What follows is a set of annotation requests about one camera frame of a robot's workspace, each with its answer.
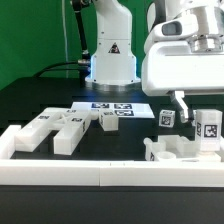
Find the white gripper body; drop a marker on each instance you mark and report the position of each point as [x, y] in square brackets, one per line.
[185, 52]

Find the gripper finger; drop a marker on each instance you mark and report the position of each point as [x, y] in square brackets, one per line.
[177, 98]

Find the white chair seat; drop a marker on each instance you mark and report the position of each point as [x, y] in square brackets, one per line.
[175, 148]

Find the small tagged cube left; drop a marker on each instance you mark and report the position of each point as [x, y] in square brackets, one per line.
[167, 118]

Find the white tag base sheet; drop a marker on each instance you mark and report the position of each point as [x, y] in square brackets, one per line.
[123, 110]

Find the white chair back frame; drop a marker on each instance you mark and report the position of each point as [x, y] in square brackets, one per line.
[70, 125]

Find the white front fence wall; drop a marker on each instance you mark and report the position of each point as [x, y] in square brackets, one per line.
[105, 173]

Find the white fence wall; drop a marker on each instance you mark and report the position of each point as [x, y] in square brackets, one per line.
[105, 173]
[7, 145]

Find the white left fence wall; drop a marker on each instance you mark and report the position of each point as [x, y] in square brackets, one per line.
[7, 145]

